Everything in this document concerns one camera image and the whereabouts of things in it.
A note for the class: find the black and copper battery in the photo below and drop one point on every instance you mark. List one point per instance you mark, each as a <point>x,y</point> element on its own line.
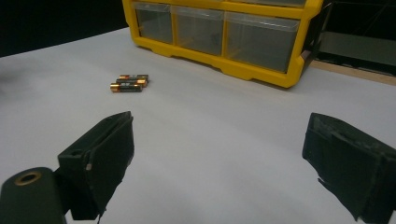
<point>126,87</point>
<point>137,76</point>
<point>134,82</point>

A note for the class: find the yellow plastic drawer organizer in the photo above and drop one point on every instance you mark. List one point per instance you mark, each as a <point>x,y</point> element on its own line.
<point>249,73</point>

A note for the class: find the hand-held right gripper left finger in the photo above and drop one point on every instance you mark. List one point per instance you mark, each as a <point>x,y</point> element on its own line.
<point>102,155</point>

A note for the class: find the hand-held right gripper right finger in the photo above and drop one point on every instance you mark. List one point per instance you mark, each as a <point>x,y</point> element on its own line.
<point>351,161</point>

